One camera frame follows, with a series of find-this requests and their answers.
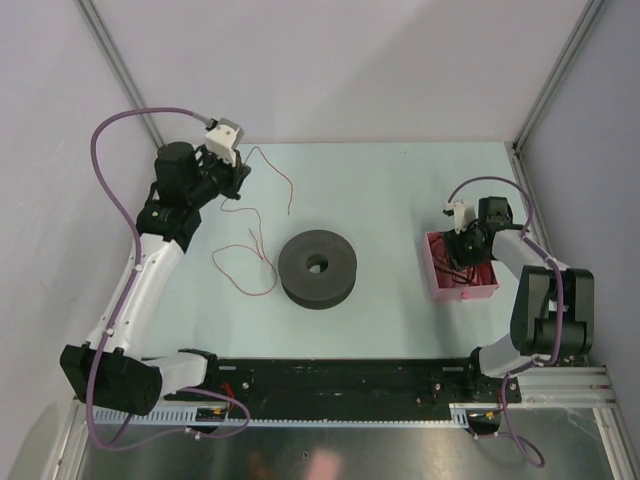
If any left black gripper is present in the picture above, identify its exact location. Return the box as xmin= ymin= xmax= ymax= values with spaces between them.
xmin=187 ymin=144 xmax=250 ymax=207

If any pink plastic box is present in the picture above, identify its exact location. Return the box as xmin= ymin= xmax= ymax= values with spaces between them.
xmin=423 ymin=232 xmax=499 ymax=302

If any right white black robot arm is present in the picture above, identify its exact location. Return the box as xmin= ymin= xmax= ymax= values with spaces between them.
xmin=432 ymin=197 xmax=595 ymax=402

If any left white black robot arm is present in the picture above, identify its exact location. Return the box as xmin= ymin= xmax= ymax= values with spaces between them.
xmin=60 ymin=142 xmax=251 ymax=416

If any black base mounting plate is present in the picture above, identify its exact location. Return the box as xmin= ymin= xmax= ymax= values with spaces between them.
xmin=164 ymin=357 xmax=521 ymax=435

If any black wire in box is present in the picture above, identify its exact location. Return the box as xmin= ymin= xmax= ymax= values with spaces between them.
xmin=430 ymin=237 xmax=481 ymax=289

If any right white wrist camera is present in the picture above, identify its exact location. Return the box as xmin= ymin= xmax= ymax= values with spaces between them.
xmin=443 ymin=200 xmax=477 ymax=234

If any black cable spool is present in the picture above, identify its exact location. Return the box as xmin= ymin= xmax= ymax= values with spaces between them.
xmin=277 ymin=230 xmax=357 ymax=310

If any grey slotted cable duct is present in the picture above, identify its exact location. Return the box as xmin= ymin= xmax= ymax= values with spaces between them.
xmin=92 ymin=403 xmax=474 ymax=427

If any left aluminium frame post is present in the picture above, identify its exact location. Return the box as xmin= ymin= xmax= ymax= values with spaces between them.
xmin=74 ymin=0 xmax=169 ymax=154

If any aluminium frame post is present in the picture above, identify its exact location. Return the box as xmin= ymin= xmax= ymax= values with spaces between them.
xmin=74 ymin=0 xmax=169 ymax=154
xmin=512 ymin=0 xmax=610 ymax=152

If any right aluminium frame post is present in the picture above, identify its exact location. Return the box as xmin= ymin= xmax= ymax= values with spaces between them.
xmin=512 ymin=0 xmax=610 ymax=152

